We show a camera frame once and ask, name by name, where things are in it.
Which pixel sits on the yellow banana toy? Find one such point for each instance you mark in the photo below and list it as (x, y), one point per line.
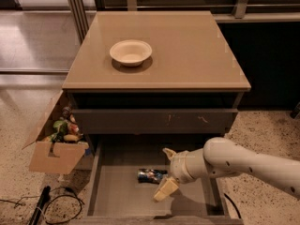
(71, 138)

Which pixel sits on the green snack bag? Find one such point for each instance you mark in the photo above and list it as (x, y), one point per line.
(61, 129)

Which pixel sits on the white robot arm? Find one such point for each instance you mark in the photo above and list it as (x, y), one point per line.
(221, 157)

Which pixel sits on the grey drawer cabinet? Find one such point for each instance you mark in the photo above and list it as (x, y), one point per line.
(191, 66)

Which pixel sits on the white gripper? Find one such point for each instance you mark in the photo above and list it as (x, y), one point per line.
(178, 167)

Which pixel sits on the crushed redbull can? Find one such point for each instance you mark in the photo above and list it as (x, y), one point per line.
(151, 176)

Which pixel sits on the white paper bowl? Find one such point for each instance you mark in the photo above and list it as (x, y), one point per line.
(130, 53)

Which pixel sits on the black stick tool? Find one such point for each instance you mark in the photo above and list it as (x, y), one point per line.
(43, 199)

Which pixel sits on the red snack packet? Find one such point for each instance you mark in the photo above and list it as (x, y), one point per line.
(72, 129)

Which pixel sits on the closed grey top drawer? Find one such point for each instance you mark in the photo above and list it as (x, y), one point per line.
(154, 121)

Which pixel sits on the open grey middle drawer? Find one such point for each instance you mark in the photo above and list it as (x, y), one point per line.
(116, 197)

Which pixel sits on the open cardboard box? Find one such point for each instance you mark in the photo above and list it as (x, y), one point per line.
(56, 157)

